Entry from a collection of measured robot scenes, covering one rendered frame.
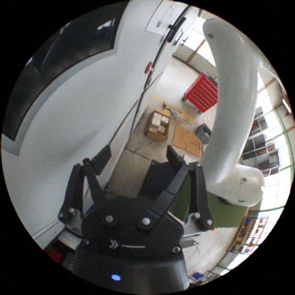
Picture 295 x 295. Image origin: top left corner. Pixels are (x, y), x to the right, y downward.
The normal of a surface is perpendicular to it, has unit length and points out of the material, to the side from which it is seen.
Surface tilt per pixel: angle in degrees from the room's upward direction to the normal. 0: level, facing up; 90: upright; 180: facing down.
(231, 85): 102
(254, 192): 50
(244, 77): 79
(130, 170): 0
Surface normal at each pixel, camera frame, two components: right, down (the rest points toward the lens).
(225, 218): -0.43, -0.48
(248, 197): -0.63, -0.22
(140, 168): 0.31, -0.27
